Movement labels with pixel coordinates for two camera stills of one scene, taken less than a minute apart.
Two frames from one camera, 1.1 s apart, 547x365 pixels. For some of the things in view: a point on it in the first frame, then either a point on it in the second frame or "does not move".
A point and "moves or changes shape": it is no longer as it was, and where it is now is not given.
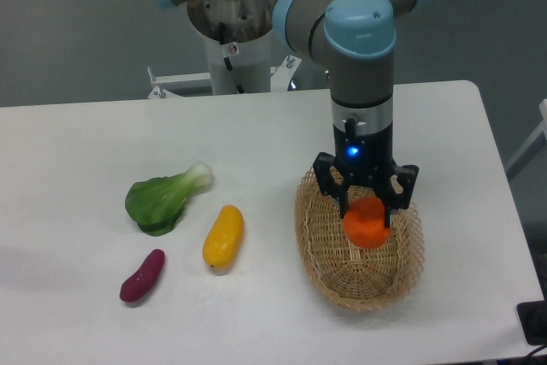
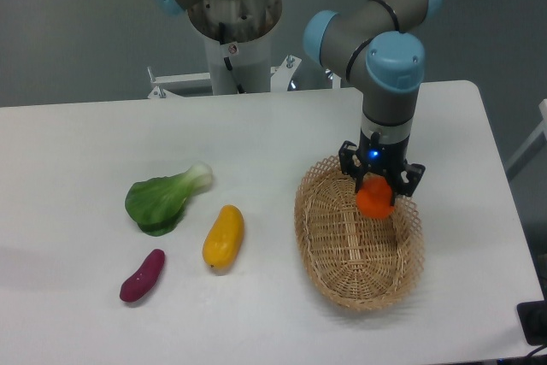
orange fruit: x=364 y=223 moves or changes shape
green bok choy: x=155 y=204 does not move
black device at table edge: x=533 y=317 does not move
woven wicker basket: x=357 y=278 does not move
